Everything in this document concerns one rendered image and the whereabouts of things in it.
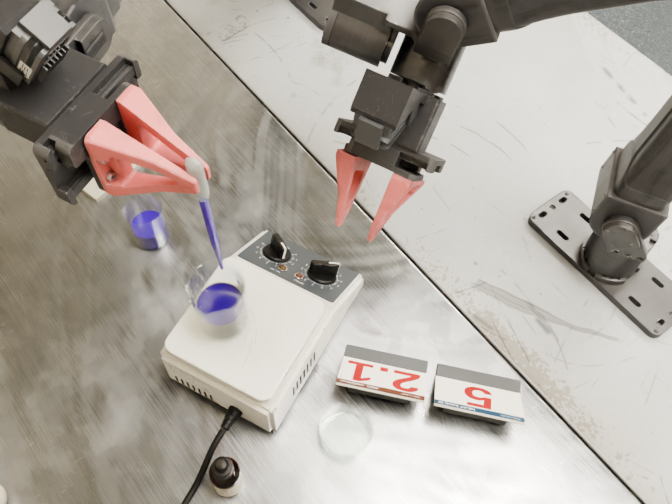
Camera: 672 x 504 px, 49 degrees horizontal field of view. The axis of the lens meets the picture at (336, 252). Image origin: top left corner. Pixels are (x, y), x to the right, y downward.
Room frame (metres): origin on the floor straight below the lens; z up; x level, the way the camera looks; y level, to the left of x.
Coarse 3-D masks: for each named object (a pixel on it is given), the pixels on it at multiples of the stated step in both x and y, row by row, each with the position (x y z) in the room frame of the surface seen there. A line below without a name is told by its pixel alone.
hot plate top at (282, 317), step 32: (256, 288) 0.35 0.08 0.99; (288, 288) 0.35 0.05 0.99; (192, 320) 0.31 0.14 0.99; (256, 320) 0.31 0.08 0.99; (288, 320) 0.31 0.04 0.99; (192, 352) 0.28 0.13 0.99; (224, 352) 0.28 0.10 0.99; (256, 352) 0.28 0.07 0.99; (288, 352) 0.28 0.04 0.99; (256, 384) 0.25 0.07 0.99
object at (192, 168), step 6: (186, 162) 0.31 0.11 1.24; (192, 162) 0.31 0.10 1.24; (198, 162) 0.31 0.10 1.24; (186, 168) 0.31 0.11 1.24; (192, 168) 0.31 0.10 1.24; (198, 168) 0.31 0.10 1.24; (192, 174) 0.31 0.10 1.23; (198, 174) 0.31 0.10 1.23; (204, 174) 0.31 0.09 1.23; (198, 180) 0.31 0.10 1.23; (204, 186) 0.31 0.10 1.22; (204, 192) 0.31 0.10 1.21; (204, 198) 0.31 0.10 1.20
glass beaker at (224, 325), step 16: (192, 272) 0.33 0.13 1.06; (208, 272) 0.33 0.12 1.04; (224, 272) 0.34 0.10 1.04; (240, 272) 0.33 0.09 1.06; (192, 288) 0.32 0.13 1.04; (240, 288) 0.33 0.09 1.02; (192, 304) 0.29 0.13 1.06; (240, 304) 0.30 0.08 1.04; (208, 320) 0.29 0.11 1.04; (224, 320) 0.29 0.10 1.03; (240, 320) 0.30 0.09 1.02; (208, 336) 0.29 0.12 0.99; (224, 336) 0.29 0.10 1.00; (240, 336) 0.30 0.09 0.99
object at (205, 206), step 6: (204, 204) 0.31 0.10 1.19; (204, 210) 0.31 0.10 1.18; (210, 210) 0.31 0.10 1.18; (204, 216) 0.31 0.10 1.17; (210, 216) 0.31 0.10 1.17; (210, 222) 0.31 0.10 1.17; (210, 228) 0.31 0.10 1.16; (210, 234) 0.31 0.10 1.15; (216, 234) 0.31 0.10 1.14; (210, 240) 0.31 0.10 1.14; (216, 240) 0.31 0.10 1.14; (216, 246) 0.31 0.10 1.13; (216, 252) 0.31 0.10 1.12; (222, 264) 0.31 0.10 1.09
